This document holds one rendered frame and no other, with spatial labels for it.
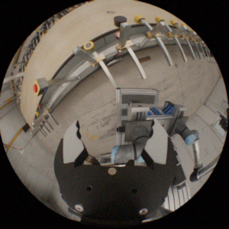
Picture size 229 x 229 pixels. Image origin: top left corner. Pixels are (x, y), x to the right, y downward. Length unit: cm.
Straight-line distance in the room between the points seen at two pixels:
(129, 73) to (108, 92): 59
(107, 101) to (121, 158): 128
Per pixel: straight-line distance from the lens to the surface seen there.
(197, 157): 89
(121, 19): 42
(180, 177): 59
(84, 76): 79
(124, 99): 128
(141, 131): 49
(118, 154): 41
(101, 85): 146
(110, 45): 90
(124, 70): 144
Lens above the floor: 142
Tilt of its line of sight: 61 degrees down
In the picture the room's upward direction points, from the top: 177 degrees counter-clockwise
